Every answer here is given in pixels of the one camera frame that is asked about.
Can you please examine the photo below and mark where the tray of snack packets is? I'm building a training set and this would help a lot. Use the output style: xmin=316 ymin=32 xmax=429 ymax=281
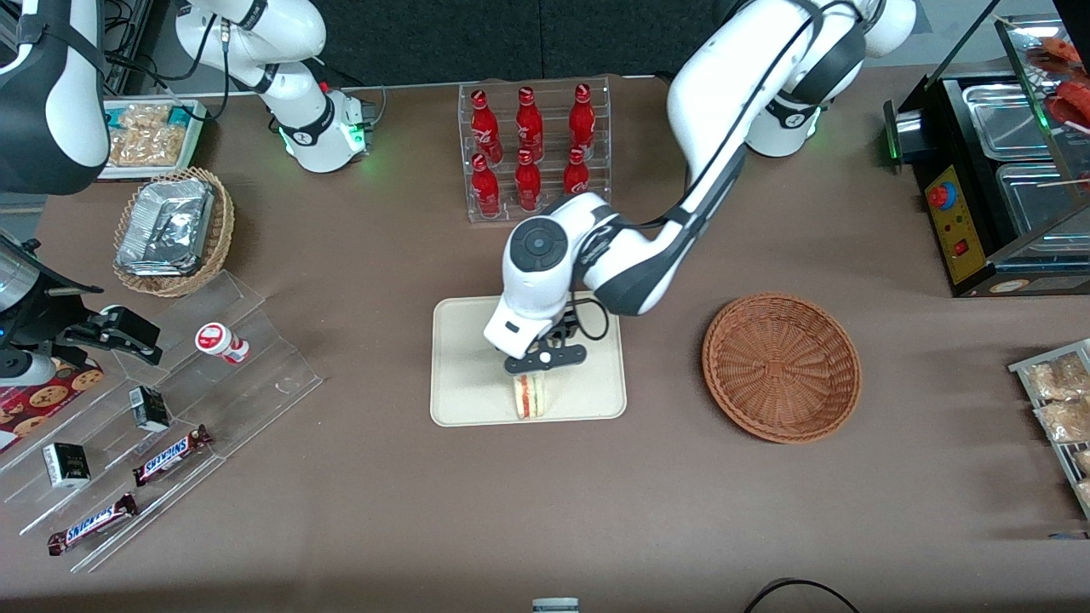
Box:
xmin=1008 ymin=339 xmax=1090 ymax=520

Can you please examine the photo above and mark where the red soda bottle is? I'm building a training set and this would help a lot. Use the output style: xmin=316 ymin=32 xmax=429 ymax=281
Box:
xmin=470 ymin=89 xmax=502 ymax=163
xmin=563 ymin=146 xmax=590 ymax=197
xmin=471 ymin=153 xmax=502 ymax=218
xmin=514 ymin=150 xmax=542 ymax=212
xmin=516 ymin=86 xmax=544 ymax=158
xmin=569 ymin=83 xmax=595 ymax=154

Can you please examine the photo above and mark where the brown wicker basket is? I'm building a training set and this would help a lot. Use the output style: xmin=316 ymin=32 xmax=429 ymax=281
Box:
xmin=702 ymin=293 xmax=863 ymax=444

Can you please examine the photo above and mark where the black silver machine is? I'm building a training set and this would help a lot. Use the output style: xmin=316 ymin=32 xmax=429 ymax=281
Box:
xmin=0 ymin=230 xmax=103 ymax=358

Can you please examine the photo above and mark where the brown table cover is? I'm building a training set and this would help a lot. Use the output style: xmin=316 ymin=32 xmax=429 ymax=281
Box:
xmin=0 ymin=68 xmax=1090 ymax=613

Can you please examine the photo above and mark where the black food warmer cabinet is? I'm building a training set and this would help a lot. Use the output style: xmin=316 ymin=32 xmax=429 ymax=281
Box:
xmin=883 ymin=0 xmax=1090 ymax=298

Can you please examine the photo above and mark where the Snickers chocolate bar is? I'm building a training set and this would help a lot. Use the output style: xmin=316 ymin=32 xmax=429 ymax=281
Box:
xmin=132 ymin=425 xmax=214 ymax=488
xmin=47 ymin=493 xmax=139 ymax=557

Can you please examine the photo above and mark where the clear acrylic stepped stand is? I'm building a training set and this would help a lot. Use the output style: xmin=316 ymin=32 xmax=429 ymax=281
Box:
xmin=0 ymin=271 xmax=324 ymax=573

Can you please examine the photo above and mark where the beige plastic tray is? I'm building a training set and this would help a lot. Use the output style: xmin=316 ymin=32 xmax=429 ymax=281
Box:
xmin=430 ymin=292 xmax=628 ymax=427

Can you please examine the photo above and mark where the triangle sandwich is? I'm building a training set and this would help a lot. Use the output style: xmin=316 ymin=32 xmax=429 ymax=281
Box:
xmin=513 ymin=373 xmax=551 ymax=421

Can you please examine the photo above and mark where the red white yogurt bottle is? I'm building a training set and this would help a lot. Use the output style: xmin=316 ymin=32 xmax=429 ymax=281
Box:
xmin=195 ymin=322 xmax=250 ymax=365

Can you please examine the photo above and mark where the red chocolate chip cookie box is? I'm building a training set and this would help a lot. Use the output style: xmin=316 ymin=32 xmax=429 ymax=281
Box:
xmin=0 ymin=358 xmax=105 ymax=452

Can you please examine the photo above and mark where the clear bag of snacks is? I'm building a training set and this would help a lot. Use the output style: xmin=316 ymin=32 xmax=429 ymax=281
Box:
xmin=1035 ymin=398 xmax=1090 ymax=444
xmin=119 ymin=102 xmax=175 ymax=130
xmin=109 ymin=126 xmax=186 ymax=168
xmin=1024 ymin=353 xmax=1090 ymax=401

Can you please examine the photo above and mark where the light wicker basket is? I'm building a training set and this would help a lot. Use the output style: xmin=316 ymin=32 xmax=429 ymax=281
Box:
xmin=112 ymin=167 xmax=235 ymax=298

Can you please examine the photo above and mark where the clear acrylic bottle rack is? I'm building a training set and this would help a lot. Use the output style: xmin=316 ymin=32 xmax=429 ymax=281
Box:
xmin=457 ymin=76 xmax=612 ymax=224

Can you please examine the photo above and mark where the silver foil packet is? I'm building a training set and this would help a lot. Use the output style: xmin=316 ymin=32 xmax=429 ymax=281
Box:
xmin=116 ymin=177 xmax=215 ymax=278

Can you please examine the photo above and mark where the small black carton box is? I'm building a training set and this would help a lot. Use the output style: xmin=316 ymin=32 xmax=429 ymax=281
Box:
xmin=129 ymin=386 xmax=170 ymax=433
xmin=43 ymin=442 xmax=91 ymax=489

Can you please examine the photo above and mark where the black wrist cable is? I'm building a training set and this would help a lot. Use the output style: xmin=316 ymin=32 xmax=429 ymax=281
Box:
xmin=558 ymin=294 xmax=611 ymax=343

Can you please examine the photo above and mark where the white snack tray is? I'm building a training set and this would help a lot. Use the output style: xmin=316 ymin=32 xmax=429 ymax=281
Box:
xmin=100 ymin=98 xmax=207 ymax=181

